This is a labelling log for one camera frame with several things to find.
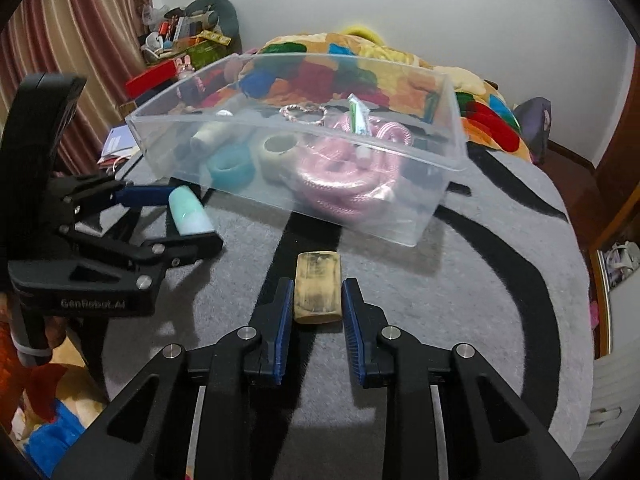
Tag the yellow plush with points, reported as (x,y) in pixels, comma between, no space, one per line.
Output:
(360,31)

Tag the purple backpack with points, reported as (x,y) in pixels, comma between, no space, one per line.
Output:
(534,127)

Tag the colourful printed blanket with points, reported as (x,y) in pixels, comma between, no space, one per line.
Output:
(382,52)

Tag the green tube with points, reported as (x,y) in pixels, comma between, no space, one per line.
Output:
(358,115)

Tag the striped brown curtain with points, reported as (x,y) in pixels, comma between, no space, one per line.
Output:
(75,20)

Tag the white drawer unit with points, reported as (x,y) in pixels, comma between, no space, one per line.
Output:
(600,410)

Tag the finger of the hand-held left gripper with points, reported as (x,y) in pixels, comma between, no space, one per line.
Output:
(147,195)
(195,247)

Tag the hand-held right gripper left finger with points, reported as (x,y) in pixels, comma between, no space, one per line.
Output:
(283,336)

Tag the teal tape roll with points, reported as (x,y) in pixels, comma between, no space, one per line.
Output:
(220,176)

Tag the beige tape roll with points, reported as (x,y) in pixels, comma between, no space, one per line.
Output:
(272,164)

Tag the white thread spool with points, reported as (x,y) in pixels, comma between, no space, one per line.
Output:
(207,138)

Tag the orange and blue cloth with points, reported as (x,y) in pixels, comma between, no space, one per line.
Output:
(40,430)

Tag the red box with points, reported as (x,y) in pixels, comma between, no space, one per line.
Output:
(150,80)

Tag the beige wooden block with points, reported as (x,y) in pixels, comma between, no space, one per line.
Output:
(317,287)

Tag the wooden shelf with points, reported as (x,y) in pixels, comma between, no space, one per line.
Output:
(602,310)

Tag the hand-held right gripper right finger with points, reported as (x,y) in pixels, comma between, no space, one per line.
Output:
(352,336)

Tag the mint green bottle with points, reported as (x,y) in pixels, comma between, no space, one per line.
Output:
(191,211)

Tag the paper notebook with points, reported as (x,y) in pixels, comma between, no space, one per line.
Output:
(119,142)

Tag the clear plastic box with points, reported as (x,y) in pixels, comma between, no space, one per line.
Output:
(415,210)

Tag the green box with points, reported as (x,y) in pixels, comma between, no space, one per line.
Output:
(210,52)

